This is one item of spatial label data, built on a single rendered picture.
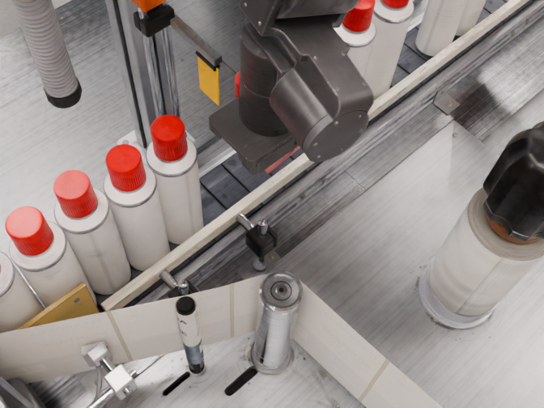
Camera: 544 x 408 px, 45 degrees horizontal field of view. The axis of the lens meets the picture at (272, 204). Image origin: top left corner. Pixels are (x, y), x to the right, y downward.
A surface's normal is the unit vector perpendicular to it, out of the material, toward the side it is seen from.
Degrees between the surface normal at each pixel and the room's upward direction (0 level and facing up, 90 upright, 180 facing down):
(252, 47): 1
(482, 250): 92
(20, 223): 3
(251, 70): 91
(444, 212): 0
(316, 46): 20
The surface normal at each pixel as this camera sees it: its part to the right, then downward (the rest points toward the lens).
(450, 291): -0.72, 0.57
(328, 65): 0.38, -0.54
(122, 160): 0.05, -0.54
